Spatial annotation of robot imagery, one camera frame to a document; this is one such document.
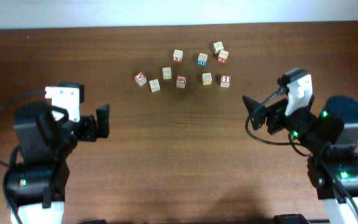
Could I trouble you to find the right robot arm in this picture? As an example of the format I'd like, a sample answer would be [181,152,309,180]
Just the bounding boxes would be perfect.
[242,93,358,223]

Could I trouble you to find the red X wooden block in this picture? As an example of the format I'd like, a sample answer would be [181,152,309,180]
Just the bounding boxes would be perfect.
[173,49,183,62]

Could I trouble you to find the red sided wooden block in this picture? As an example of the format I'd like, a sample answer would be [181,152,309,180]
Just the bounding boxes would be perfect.
[218,50,229,63]

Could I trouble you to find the blue sided wooden block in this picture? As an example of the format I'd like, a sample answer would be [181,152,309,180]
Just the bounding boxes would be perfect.
[197,53,208,67]

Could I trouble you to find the red I wooden block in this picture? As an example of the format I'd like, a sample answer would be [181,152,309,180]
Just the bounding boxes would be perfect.
[220,75,231,88]

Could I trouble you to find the plain wooden block yellow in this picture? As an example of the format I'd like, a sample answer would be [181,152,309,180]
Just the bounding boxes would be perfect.
[162,67,172,80]

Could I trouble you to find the red A wooden block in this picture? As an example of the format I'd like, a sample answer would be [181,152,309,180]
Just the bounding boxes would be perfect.
[134,72,147,86]

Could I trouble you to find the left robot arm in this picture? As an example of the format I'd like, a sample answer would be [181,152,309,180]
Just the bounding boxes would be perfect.
[2,101,110,223]

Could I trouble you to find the wooden block red side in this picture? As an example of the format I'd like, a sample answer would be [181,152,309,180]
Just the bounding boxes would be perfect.
[149,79,160,92]

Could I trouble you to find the green R wooden block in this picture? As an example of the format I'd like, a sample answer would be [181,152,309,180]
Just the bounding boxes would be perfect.
[213,42,224,54]

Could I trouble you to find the red 9 wooden block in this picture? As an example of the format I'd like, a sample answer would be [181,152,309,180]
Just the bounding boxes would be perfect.
[176,76,186,88]

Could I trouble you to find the yellow sided wooden block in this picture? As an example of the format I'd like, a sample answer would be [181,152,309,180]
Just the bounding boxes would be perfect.
[202,73,213,85]

